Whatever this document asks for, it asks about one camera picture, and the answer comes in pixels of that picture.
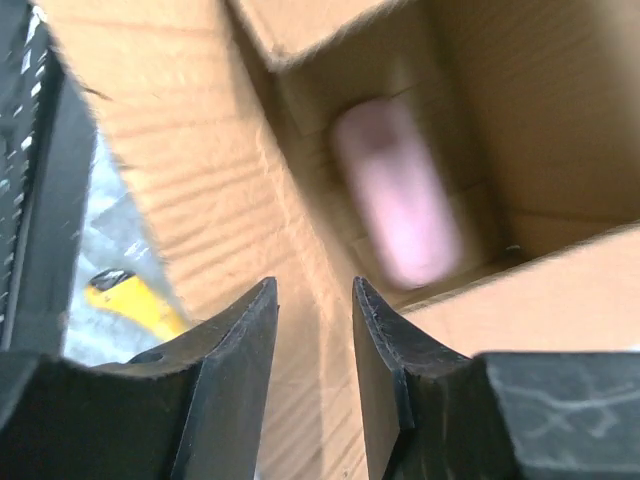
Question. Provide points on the pink item inside box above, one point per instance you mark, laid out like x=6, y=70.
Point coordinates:
x=398, y=192

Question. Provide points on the yellow utility knife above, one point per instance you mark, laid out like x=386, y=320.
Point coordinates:
x=125, y=294

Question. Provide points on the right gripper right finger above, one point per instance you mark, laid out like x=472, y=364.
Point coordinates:
x=432, y=413

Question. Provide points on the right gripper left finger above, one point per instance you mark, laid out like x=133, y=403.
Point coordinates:
x=191, y=408

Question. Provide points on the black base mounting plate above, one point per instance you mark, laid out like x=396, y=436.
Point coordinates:
x=47, y=147

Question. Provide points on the brown cardboard express box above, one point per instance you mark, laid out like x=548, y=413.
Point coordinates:
x=476, y=161

